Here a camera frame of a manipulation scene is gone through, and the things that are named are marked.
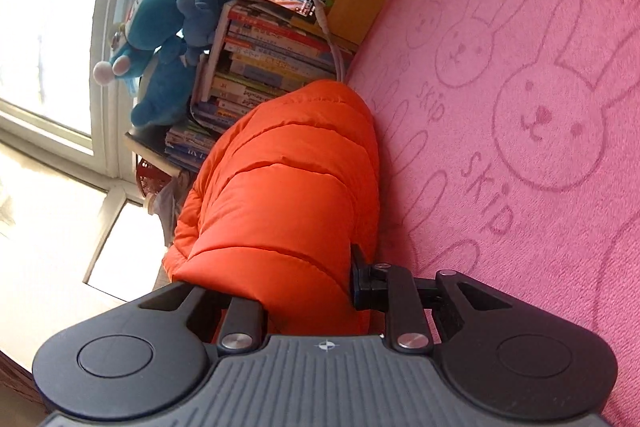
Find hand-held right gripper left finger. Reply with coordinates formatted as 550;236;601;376
137;282;266;353

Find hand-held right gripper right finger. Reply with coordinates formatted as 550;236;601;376
349;243;513;354

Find orange puffer jacket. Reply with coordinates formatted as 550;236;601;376
170;79;381;343

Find red woven basket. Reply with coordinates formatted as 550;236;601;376
136;159;173;202

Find row of picture books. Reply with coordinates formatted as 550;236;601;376
165;0;356;172

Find blue cat plush toy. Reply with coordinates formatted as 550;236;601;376
92;0;197;128

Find small blue plush toy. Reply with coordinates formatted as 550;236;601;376
177;0;226;58

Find white charging cable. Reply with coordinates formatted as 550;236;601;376
310;0;358;82

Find white window frame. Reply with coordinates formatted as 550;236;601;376
0;0;146;288

